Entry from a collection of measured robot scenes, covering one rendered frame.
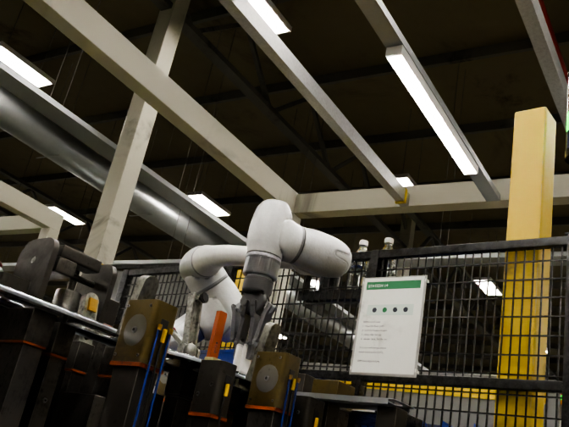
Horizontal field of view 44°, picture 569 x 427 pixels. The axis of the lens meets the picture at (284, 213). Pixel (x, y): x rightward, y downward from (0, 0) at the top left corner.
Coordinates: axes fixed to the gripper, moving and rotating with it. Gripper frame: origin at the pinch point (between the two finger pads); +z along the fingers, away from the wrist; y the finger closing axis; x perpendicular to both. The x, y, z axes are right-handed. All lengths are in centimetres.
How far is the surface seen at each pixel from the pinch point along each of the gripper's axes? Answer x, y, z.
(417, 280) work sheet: -54, -13, -39
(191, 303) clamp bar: 1.8, 20.2, -13.7
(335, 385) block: -23.4, -11.3, -0.1
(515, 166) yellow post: -58, -40, -76
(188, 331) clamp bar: 1.8, 18.9, -6.2
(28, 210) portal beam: -262, 628, -229
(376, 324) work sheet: -54, -1, -26
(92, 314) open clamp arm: 31.9, 17.8, -1.1
